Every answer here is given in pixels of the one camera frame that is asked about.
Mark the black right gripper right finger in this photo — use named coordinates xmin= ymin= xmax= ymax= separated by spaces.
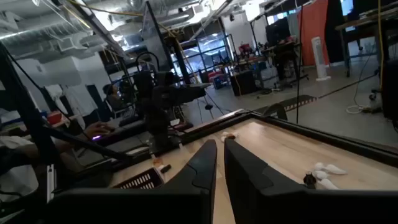
xmin=223 ymin=138 xmax=398 ymax=224

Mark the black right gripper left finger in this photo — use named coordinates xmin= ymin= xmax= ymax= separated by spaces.
xmin=46 ymin=139 xmax=218 ymax=224

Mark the black slotted plastic basket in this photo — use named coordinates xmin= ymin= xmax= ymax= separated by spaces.
xmin=112 ymin=167 xmax=165 ymax=190

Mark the black hazard-striped ramp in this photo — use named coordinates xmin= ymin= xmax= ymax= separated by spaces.
xmin=262 ymin=94 xmax=318 ymax=116

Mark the black equipment case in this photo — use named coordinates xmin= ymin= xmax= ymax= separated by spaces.
xmin=229 ymin=70 xmax=257 ymax=96

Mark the person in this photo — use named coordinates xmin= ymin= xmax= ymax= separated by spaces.
xmin=0 ymin=121 xmax=116 ymax=205
xmin=101 ymin=83 xmax=125 ymax=113

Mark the white tower fan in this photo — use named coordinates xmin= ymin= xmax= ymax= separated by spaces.
xmin=311 ymin=36 xmax=332 ymax=82

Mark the red plastic container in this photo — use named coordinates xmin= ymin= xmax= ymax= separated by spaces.
xmin=46 ymin=111 xmax=63 ymax=126

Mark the orange red curtain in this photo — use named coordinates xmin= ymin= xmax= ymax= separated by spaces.
xmin=297 ymin=0 xmax=330 ymax=67

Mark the black rig support beam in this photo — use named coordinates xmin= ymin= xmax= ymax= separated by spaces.
xmin=0 ymin=42 xmax=137 ymax=224

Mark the black workbench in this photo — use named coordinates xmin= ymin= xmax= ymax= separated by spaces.
xmin=335 ymin=6 xmax=398 ymax=78

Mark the black aluminium table frame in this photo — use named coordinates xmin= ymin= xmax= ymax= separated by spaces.
xmin=102 ymin=108 xmax=398 ymax=172

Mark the white cable coil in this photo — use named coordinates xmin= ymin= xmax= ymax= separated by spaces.
xmin=346 ymin=104 xmax=369 ymax=115

